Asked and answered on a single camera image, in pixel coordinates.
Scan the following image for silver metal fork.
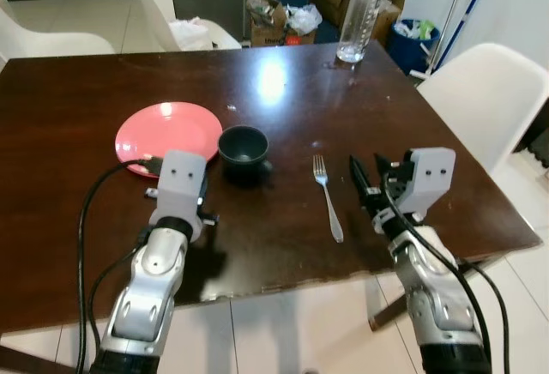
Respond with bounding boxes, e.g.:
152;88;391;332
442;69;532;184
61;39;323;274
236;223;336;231
312;154;346;244

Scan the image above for pink round plate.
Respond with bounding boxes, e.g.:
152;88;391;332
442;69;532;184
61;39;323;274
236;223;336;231
115;101;225;178

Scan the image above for dark wooden table leg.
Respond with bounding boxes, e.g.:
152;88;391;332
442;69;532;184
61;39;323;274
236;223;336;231
368;258;413;333

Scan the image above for blue waste bin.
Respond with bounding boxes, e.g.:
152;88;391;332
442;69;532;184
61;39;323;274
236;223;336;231
387;19;442;76

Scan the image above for white plastic chair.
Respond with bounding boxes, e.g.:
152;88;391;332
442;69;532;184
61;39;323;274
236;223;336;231
417;43;549;174
120;0;244;53
0;0;118;60

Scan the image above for clear plastic water bottle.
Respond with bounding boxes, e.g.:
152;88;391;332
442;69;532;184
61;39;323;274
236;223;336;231
335;0;389;65

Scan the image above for white plastic bag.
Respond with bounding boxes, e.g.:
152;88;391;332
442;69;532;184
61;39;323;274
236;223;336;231
168;17;214;51

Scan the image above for small open cardboard box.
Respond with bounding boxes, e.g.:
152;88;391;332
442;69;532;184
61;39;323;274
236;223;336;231
248;0;298;48

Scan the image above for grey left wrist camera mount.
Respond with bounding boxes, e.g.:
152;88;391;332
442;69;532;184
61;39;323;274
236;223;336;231
148;149;209;243

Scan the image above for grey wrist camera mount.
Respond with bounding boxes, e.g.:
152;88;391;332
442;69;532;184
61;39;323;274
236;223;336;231
148;149;209;243
397;147;457;220

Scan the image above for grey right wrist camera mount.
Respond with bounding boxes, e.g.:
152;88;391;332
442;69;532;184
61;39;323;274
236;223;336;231
397;147;457;220

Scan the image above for blue mop handle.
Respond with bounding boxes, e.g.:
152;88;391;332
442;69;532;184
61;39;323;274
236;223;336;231
436;0;498;72

